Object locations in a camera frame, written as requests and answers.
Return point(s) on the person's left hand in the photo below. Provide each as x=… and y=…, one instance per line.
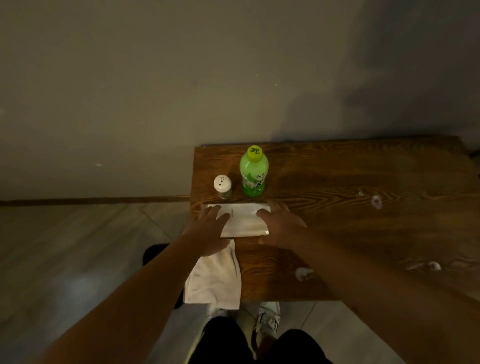
x=206, y=232

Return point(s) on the person's right hand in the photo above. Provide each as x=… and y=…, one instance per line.
x=285, y=228

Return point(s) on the white tissue pack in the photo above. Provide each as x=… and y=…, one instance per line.
x=243, y=221

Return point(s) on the white cloth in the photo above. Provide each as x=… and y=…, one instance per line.
x=213, y=277

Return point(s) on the white-capped shaker jar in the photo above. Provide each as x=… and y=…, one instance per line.
x=222, y=183

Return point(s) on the green plastic bottle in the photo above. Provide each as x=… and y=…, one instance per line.
x=254, y=176

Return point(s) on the person's left forearm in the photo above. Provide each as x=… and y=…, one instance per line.
x=131, y=311

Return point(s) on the person's right forearm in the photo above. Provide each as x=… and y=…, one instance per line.
x=393, y=307

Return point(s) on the black trash bin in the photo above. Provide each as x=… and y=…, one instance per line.
x=155, y=253

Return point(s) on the white left shoe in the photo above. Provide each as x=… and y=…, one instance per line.
x=217, y=313

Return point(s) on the white shoe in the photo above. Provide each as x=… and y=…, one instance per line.
x=268, y=318
x=217, y=313

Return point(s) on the white right shoe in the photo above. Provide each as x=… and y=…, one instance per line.
x=268, y=318

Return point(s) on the black trousers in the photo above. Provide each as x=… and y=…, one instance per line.
x=225, y=341

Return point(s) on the small white spill blob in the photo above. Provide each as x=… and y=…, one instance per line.
x=434, y=265

